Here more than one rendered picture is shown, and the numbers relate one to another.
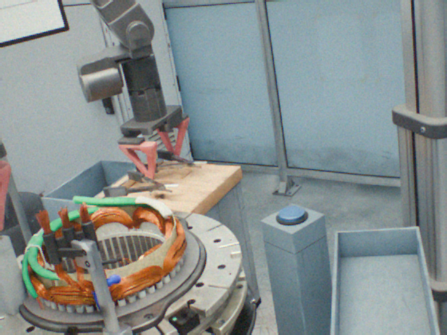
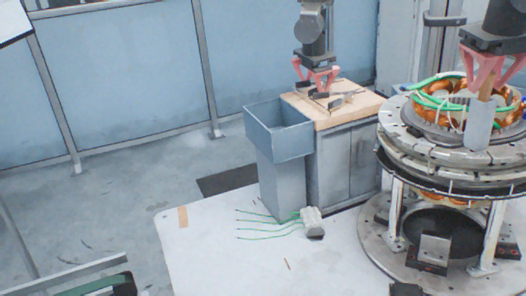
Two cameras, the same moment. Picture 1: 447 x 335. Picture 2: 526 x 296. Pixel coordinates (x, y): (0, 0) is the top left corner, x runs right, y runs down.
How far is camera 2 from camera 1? 1.14 m
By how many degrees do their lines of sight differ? 48
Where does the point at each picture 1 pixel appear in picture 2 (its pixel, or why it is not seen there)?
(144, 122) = (322, 55)
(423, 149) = (452, 34)
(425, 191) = (449, 56)
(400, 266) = not seen: hidden behind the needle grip
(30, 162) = not seen: outside the picture
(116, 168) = (257, 108)
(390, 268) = not seen: hidden behind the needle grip
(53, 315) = (510, 132)
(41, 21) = (16, 23)
